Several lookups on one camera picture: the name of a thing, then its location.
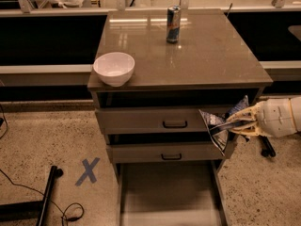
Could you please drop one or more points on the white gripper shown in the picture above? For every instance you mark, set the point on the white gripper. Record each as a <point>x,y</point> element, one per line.
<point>273,116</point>

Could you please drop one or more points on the blue chip bag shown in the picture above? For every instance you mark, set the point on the blue chip bag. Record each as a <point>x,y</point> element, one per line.
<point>218,128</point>

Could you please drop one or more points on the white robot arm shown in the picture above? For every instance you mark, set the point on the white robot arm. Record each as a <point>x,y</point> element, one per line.
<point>269,118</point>

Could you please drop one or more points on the bottom open grey drawer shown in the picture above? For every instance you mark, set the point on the bottom open grey drawer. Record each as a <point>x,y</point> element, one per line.
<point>171,194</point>

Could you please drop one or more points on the grey drawer cabinet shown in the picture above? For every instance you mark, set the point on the grey drawer cabinet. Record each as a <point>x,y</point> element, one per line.
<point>209,66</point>

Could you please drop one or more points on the top grey drawer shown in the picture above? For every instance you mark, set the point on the top grey drawer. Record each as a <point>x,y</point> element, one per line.
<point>154,119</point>

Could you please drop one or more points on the middle grey drawer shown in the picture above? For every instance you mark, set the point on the middle grey drawer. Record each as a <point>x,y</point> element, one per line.
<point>167,152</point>

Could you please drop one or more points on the black stand leg right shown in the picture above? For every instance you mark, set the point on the black stand leg right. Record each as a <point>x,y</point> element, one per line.
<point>267,149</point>

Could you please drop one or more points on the black stand leg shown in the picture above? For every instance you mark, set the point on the black stand leg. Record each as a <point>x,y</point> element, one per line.
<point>35,209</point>
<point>267,149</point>

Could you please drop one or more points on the blue silver energy drink can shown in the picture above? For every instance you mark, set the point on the blue silver energy drink can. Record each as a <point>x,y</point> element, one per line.
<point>173,24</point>

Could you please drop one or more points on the white bowl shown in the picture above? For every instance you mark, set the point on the white bowl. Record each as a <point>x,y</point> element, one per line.
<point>114,69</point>

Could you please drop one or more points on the blue tape X mark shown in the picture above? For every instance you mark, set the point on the blue tape X mark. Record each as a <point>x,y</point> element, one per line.
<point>88,172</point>

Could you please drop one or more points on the black stand leg left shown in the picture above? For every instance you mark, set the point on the black stand leg left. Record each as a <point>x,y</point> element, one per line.
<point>35,209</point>

